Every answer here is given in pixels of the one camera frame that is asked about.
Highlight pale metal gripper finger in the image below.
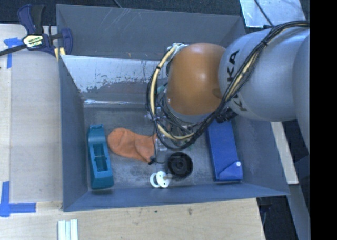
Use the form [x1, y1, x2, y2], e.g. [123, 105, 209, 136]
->
[155, 141, 168, 166]

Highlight black round spool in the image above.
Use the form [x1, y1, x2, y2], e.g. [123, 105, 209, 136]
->
[167, 151, 194, 181]

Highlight orange cloth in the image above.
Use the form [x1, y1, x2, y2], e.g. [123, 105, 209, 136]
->
[107, 127, 159, 163]

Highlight blue flat box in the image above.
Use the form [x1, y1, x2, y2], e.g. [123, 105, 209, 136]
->
[204, 118, 244, 182]

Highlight teal tape dispenser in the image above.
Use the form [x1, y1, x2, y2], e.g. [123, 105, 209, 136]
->
[86, 124, 115, 190]

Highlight grey metal bin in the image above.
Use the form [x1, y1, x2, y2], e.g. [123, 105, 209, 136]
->
[55, 4, 292, 212]

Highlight pale wood board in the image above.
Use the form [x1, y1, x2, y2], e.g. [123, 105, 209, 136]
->
[9, 49, 64, 204]

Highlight white double ring toy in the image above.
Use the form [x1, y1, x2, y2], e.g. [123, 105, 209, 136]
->
[149, 170, 171, 189]

